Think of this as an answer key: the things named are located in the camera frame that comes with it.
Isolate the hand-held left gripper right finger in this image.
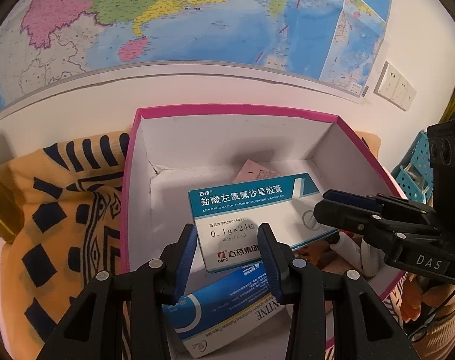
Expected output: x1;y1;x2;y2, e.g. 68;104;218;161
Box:
257;223;419;360

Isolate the blue plastic basket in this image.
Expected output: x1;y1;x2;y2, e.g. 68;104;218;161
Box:
391;130;438;205

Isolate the blue and white medicine box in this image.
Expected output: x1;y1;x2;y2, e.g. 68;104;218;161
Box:
163;260;293;359

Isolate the white tube with blue label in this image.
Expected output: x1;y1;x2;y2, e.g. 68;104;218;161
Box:
330;232;363;269

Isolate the pink cardboard box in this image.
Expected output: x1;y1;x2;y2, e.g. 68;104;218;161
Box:
120;107;410;360

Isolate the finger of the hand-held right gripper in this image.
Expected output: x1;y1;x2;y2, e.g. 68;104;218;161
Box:
313;199;442;256
322;189;434;223

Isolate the white wall socket panel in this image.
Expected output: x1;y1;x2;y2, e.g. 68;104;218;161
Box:
375;61;417;112

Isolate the orange patterned blanket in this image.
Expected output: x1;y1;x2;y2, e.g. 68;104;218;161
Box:
0;129;410;360

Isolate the pink paper packet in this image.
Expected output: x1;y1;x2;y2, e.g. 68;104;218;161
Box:
234;159;282;184

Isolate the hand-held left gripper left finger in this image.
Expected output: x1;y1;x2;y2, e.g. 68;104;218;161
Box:
36;223;199;360

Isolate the colourful wall map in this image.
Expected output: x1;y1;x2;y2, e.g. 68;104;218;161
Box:
0;0;395;119

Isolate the teal and white medicine box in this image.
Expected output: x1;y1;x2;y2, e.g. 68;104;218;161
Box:
188;172;338;274

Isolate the person's right hand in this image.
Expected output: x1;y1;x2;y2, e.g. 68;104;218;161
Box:
400;273;455;326

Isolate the gold metal tumbler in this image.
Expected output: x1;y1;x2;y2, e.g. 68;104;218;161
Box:
0;165;23;244

